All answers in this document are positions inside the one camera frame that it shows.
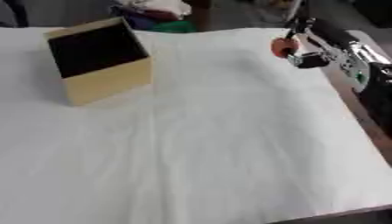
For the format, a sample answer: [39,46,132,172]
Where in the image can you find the orange round toy fruit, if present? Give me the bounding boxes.
[269,36,304,60]

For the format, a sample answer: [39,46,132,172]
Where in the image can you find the pile of coloured bags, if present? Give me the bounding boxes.
[108,0,200,33]

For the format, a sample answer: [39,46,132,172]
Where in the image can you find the black chair leg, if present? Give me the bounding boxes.
[4,0,31,28]

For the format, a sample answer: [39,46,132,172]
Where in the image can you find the tan cardboard box black inside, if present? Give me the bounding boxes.
[43,17,153,107]

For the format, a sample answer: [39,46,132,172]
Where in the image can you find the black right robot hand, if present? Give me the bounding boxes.
[283,17,361,70]

